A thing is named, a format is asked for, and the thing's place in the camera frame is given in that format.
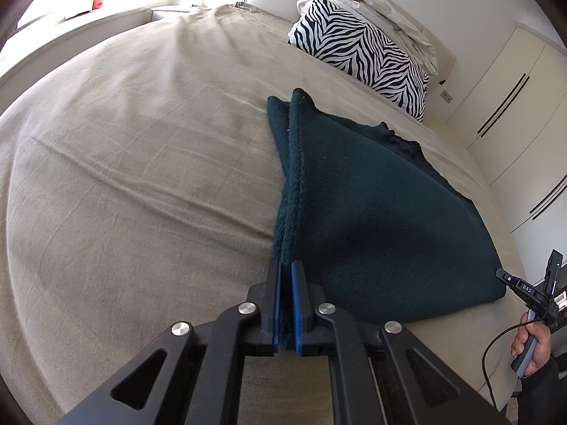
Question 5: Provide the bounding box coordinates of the person's right hand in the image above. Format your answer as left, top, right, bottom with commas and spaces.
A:
510, 312, 554, 378

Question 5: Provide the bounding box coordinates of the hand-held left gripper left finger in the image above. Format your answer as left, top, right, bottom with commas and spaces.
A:
57, 259, 284, 425

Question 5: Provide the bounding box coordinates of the white wardrobe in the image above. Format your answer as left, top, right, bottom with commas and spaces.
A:
445, 20, 567, 284

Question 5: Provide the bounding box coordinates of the dark green towel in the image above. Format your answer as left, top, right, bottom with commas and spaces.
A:
266, 87, 508, 326

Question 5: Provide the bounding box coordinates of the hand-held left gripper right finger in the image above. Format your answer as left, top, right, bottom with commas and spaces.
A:
290, 261, 510, 425

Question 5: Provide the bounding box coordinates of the black cable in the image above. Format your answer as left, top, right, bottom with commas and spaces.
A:
482, 323, 530, 408

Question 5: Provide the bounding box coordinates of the person's right forearm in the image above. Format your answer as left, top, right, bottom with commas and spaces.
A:
516, 354, 567, 425

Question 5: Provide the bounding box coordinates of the white nightstand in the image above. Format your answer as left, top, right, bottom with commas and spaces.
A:
151, 4, 200, 21

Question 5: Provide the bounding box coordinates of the zebra print pillow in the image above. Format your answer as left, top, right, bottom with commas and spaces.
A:
287, 0, 430, 124

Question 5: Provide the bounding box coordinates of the black wardrobe handle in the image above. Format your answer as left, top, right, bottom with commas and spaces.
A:
477, 73, 531, 136
529, 172, 567, 220

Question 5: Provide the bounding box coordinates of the bed with beige bedspread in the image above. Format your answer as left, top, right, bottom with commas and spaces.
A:
0, 2, 528, 425

